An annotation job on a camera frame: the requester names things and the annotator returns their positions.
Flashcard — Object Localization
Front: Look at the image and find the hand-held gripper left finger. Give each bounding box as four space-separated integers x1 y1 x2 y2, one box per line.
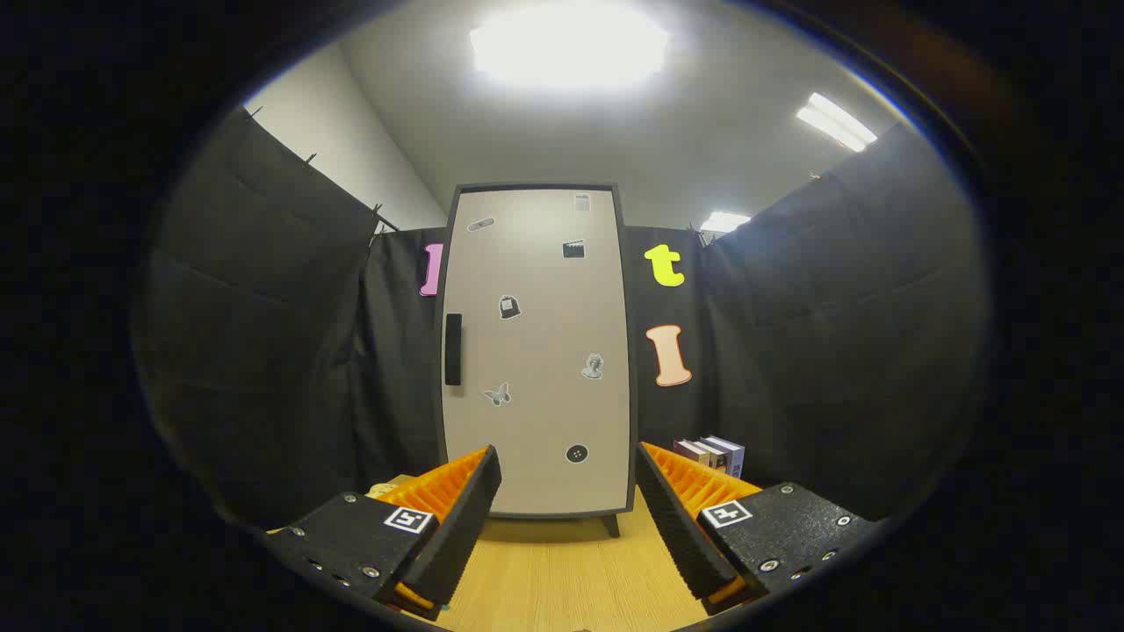
266 444 503 621

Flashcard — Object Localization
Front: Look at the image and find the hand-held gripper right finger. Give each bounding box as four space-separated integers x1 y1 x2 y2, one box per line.
634 442 881 617

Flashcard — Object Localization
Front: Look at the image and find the dark grey cabinet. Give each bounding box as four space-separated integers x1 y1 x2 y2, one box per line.
433 182 639 538

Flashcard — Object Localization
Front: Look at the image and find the long ceiling light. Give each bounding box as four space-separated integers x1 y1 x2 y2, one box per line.
796 92 878 153

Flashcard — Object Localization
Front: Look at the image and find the large ceiling light panel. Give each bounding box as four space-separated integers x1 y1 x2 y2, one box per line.
470 4 670 89

